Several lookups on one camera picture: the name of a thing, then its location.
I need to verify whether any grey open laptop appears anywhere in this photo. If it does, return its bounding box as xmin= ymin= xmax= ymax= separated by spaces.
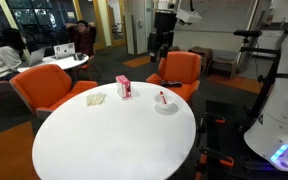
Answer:
xmin=27 ymin=48 xmax=45 ymax=67

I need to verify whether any orange armchair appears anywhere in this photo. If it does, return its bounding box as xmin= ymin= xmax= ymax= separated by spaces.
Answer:
xmin=10 ymin=64 xmax=98 ymax=120
xmin=146 ymin=51 xmax=201 ymax=102

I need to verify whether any orange chair behind small table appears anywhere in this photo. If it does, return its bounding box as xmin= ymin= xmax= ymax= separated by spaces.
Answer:
xmin=77 ymin=55 xmax=101 ymax=80

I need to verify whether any small round white table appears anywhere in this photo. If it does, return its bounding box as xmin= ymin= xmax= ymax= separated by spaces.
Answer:
xmin=17 ymin=56 xmax=89 ymax=72

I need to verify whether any dark mug on table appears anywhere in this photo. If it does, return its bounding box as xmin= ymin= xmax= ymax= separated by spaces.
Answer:
xmin=73 ymin=53 xmax=84 ymax=61

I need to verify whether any black camera tripod stand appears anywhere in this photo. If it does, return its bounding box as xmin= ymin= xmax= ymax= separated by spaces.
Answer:
xmin=233 ymin=30 xmax=288 ymax=119

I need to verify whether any black and orange clamp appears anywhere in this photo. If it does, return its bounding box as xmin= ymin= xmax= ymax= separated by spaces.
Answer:
xmin=194 ymin=146 xmax=235 ymax=180
xmin=196 ymin=112 xmax=226 ymax=147

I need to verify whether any white ceramic bowl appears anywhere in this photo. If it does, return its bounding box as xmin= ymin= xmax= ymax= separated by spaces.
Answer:
xmin=154 ymin=93 xmax=175 ymax=110

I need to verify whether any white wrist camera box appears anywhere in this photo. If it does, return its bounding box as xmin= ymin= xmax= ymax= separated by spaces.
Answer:
xmin=176 ymin=9 xmax=202 ymax=25

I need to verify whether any orange armchair back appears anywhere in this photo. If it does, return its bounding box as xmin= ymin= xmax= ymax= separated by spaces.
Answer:
xmin=146 ymin=51 xmax=201 ymax=102

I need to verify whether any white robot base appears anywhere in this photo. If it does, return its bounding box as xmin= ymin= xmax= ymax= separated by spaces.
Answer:
xmin=244 ymin=36 xmax=288 ymax=171

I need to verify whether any person in dark red shirt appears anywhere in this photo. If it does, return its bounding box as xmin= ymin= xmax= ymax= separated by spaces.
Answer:
xmin=65 ymin=20 xmax=97 ymax=56

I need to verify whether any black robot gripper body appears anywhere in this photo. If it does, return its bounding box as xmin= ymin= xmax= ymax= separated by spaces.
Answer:
xmin=154 ymin=12 xmax=177 ymax=32

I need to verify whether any pink and white carton box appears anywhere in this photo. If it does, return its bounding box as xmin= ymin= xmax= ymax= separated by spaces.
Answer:
xmin=116 ymin=75 xmax=131 ymax=99

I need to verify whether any grey wooden stool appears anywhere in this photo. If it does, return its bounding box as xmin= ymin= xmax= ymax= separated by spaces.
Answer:
xmin=206 ymin=57 xmax=237 ymax=79

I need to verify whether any crumpled cream cloth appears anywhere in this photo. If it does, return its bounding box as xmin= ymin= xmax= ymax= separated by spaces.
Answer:
xmin=86 ymin=93 xmax=106 ymax=106

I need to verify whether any black remote on chair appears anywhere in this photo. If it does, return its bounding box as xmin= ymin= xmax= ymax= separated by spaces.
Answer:
xmin=160 ymin=80 xmax=182 ymax=87

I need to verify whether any silver laptop with stickers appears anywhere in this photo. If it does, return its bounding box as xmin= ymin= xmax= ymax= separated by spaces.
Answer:
xmin=52 ymin=43 xmax=75 ymax=59

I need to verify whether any red marker pen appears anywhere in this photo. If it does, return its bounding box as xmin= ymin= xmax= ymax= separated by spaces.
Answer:
xmin=160 ymin=91 xmax=167 ymax=104

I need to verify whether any person in white sweater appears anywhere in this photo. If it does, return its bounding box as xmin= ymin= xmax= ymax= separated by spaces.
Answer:
xmin=0 ymin=28 xmax=26 ymax=81

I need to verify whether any black and orange clamp upper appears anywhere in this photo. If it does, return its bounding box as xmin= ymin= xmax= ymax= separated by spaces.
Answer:
xmin=196 ymin=112 xmax=226 ymax=147

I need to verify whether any brown wooden stool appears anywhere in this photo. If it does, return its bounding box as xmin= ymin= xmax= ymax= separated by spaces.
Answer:
xmin=189 ymin=46 xmax=213 ymax=73

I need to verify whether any orange armchair left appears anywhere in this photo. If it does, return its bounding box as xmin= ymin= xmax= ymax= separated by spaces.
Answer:
xmin=10 ymin=64 xmax=98 ymax=120

